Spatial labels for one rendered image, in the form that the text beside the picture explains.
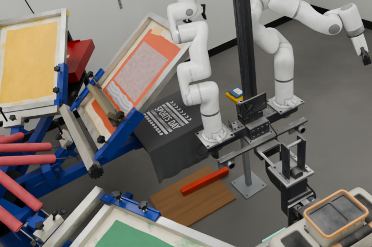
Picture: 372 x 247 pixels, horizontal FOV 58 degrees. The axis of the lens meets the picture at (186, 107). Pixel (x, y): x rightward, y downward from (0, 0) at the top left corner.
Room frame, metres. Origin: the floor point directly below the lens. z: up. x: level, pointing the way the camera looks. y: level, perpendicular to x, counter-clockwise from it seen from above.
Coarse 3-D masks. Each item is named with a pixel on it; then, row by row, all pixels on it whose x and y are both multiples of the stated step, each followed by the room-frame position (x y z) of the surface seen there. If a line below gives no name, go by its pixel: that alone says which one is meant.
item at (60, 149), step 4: (72, 144) 1.53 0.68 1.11; (60, 148) 1.54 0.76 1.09; (64, 148) 1.51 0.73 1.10; (72, 148) 1.52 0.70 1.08; (56, 152) 1.53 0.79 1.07; (60, 152) 1.51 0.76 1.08; (64, 152) 1.51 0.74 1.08; (56, 156) 1.50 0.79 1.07; (60, 156) 1.50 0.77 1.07; (64, 156) 1.50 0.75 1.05; (56, 160) 1.49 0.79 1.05; (60, 160) 1.49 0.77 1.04; (64, 160) 1.50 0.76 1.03
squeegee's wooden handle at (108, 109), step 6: (90, 84) 1.81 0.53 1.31; (90, 90) 1.75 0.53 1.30; (96, 90) 1.75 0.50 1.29; (96, 96) 1.66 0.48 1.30; (102, 96) 1.69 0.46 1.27; (102, 102) 1.57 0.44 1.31; (102, 108) 1.53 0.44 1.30; (108, 108) 1.52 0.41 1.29; (108, 114) 1.47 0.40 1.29; (114, 114) 1.48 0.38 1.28
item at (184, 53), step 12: (144, 24) 2.06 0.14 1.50; (168, 24) 1.84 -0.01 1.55; (132, 36) 2.03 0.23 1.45; (120, 48) 2.02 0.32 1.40; (180, 60) 1.54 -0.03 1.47; (108, 72) 1.94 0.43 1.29; (168, 72) 1.51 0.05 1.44; (156, 84) 1.49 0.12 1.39; (144, 96) 1.48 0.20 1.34; (156, 96) 1.47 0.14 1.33; (84, 108) 1.83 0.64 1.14; (144, 108) 1.44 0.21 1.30; (84, 120) 1.68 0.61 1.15; (96, 132) 1.52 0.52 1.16; (96, 144) 1.43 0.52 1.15
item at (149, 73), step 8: (168, 40) 1.78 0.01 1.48; (160, 48) 1.78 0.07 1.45; (168, 48) 1.72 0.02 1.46; (176, 48) 1.67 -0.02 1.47; (152, 56) 1.77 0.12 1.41; (160, 56) 1.71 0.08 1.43; (168, 56) 1.66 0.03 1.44; (144, 64) 1.76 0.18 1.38; (152, 64) 1.71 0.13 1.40; (160, 64) 1.66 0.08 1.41; (168, 64) 1.61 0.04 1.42; (144, 72) 1.70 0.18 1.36; (152, 72) 1.65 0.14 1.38; (160, 72) 1.61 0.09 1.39; (136, 80) 1.69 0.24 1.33; (144, 80) 1.64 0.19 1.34; (152, 80) 1.59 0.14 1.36; (128, 88) 1.68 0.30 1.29; (136, 88) 1.64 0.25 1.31; (144, 88) 1.59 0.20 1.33; (128, 96) 1.62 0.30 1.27; (136, 96) 1.58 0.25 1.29; (136, 104) 1.53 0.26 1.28; (128, 112) 1.51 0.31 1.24; (104, 120) 1.60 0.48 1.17; (112, 128) 1.50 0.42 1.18
